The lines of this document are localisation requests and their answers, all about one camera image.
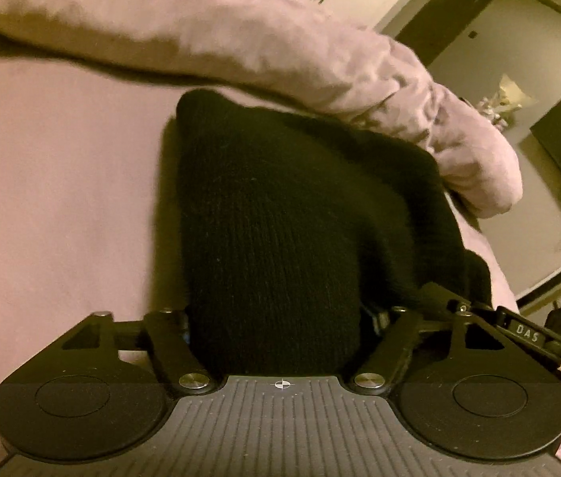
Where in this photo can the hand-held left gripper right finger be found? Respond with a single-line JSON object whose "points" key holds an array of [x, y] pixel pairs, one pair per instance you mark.
{"points": [[399, 338]]}

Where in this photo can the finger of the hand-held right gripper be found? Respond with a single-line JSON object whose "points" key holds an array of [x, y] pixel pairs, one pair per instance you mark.
{"points": [[459, 300]]}

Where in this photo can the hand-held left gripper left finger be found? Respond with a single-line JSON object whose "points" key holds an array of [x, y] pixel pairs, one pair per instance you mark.
{"points": [[171, 338]]}

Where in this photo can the black knitted sweater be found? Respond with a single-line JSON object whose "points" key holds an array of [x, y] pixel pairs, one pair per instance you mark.
{"points": [[285, 218]]}

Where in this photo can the pale flower bouquet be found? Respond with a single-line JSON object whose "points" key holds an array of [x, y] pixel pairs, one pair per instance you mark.
{"points": [[506, 102]]}

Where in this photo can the dark door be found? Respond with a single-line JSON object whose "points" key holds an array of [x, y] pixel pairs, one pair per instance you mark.
{"points": [[447, 20]]}

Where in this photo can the purple rolled duvet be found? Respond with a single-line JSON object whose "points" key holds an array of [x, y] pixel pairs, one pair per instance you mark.
{"points": [[241, 35]]}

